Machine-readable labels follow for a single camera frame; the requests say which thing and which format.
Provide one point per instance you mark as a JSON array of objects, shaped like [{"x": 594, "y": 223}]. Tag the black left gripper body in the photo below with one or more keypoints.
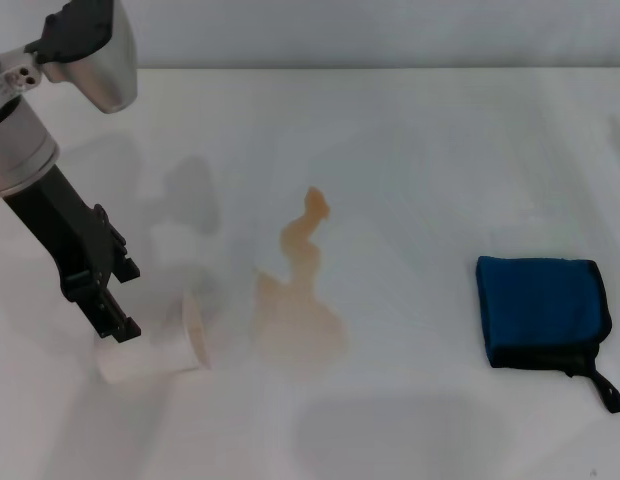
[{"x": 75, "y": 240}]

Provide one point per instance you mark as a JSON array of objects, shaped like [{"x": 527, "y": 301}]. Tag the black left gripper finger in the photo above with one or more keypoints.
[
  {"x": 110, "y": 317},
  {"x": 127, "y": 267}
]

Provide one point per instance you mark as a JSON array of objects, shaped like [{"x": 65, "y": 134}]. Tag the white paper cup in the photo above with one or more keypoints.
[{"x": 160, "y": 355}]

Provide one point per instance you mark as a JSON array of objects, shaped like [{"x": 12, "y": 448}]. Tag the blue rag with black trim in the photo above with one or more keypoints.
[{"x": 535, "y": 305}]

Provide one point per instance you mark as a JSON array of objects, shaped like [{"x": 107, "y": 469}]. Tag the brown water stain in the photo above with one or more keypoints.
[{"x": 295, "y": 310}]

